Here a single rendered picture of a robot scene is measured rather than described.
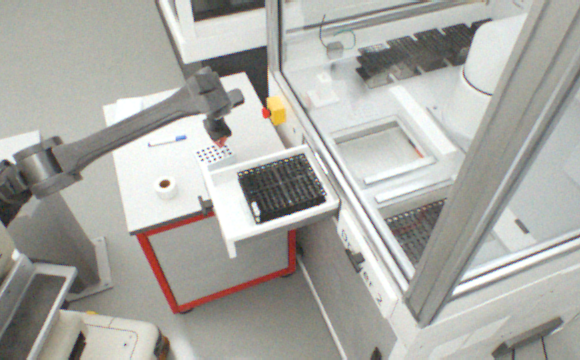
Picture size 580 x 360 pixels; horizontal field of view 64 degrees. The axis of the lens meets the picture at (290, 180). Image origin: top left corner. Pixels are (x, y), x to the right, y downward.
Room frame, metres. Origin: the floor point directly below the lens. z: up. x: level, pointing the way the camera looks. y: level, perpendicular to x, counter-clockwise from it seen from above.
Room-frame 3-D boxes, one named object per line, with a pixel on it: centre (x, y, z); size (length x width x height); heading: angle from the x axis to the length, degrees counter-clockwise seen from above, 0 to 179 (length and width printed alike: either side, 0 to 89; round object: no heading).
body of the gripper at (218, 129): (1.10, 0.24, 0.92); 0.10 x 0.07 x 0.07; 29
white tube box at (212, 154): (1.08, 0.26, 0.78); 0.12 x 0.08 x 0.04; 120
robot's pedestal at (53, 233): (1.05, 1.01, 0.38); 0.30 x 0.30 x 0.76; 22
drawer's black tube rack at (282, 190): (0.86, 0.03, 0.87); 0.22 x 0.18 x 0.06; 112
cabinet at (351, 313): (1.04, -0.55, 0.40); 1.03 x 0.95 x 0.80; 22
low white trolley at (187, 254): (1.18, 0.35, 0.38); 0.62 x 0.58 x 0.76; 22
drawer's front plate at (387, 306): (0.61, -0.20, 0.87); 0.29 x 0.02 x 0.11; 22
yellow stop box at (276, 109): (1.21, 0.05, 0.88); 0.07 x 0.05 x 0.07; 22
